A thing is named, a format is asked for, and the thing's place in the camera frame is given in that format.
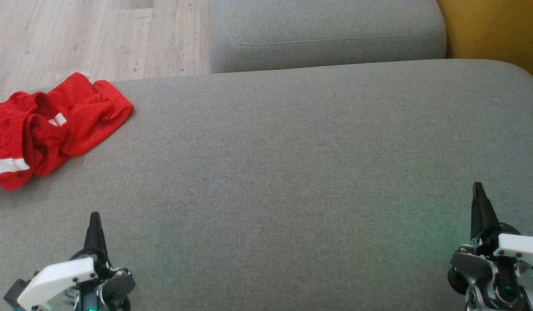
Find red basketball jersey number 23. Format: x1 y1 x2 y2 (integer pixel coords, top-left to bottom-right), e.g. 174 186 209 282
0 72 134 177

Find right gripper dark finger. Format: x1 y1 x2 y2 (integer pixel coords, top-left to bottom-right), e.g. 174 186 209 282
471 182 501 239

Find red shorts with white stripes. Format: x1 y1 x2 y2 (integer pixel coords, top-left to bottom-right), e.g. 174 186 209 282
0 147 70 192

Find yellow sofa back cushion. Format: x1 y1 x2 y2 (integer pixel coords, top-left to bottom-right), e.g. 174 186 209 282
437 0 533 85

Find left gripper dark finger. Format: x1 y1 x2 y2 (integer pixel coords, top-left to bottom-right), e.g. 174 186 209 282
83 212 109 260

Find grey sofa seat cushion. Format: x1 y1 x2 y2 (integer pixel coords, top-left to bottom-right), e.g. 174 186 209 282
210 0 447 73

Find wide grey sofa chaise seat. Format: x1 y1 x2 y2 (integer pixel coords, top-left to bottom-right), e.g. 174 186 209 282
0 59 533 311

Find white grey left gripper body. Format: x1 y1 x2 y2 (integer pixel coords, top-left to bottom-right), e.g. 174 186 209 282
16 250 136 311

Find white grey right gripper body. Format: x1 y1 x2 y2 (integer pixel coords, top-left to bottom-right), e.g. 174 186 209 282
448 222 533 311

